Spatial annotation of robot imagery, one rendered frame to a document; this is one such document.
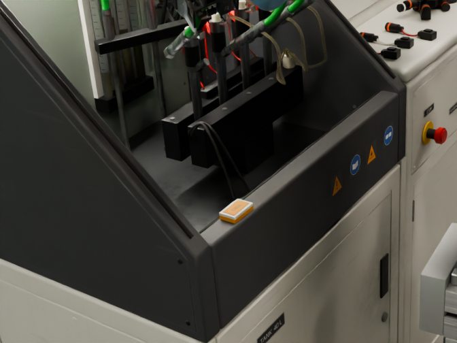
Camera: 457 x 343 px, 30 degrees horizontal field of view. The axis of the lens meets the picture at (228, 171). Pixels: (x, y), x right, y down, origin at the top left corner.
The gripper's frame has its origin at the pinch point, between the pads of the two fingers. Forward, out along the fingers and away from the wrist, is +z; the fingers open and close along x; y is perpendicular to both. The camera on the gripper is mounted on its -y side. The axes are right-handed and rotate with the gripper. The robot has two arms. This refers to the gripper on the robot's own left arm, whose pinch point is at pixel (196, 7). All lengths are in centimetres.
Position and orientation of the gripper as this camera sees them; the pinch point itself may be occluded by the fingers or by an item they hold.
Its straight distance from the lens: 133.6
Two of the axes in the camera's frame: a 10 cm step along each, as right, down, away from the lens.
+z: -0.1, 2.9, 9.6
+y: 4.3, 8.7, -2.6
